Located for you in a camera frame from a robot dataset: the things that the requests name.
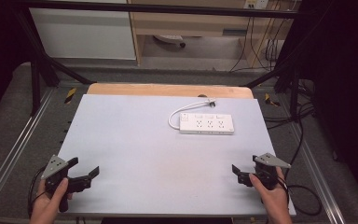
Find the black metal frame crossbar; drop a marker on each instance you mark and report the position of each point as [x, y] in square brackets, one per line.
[155, 8]

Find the grey power strip under desk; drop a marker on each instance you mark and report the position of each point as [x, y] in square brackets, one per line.
[169, 38]

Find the person's left hand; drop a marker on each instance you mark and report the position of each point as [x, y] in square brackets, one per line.
[45, 205]

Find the black metal stand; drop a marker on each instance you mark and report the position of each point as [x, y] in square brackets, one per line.
[35, 90]
[294, 93]

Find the white power strip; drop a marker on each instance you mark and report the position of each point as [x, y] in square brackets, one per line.
[206, 124]

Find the wooden table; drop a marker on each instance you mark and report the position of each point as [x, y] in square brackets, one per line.
[167, 90]

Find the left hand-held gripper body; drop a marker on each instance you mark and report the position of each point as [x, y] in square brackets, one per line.
[55, 166]

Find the blue desk label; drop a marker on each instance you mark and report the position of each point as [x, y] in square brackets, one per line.
[234, 32]

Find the white cabinet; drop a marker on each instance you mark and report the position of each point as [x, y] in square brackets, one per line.
[84, 34]

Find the pale lavender table board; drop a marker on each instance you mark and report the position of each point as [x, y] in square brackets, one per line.
[136, 155]

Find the light wooden desk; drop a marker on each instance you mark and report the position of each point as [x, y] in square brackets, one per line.
[183, 25]

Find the white power plug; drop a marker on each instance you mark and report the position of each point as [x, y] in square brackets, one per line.
[211, 102]

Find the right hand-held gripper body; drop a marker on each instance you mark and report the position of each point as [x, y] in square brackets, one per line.
[268, 172]

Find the person's right hand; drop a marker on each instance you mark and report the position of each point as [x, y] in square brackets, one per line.
[273, 202]

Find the yellow black tape marker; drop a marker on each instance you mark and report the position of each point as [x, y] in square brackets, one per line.
[268, 99]
[70, 95]

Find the aluminium floor rail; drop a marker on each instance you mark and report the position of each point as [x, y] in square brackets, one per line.
[317, 174]
[15, 146]

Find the white wall socket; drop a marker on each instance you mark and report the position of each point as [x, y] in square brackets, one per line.
[256, 3]

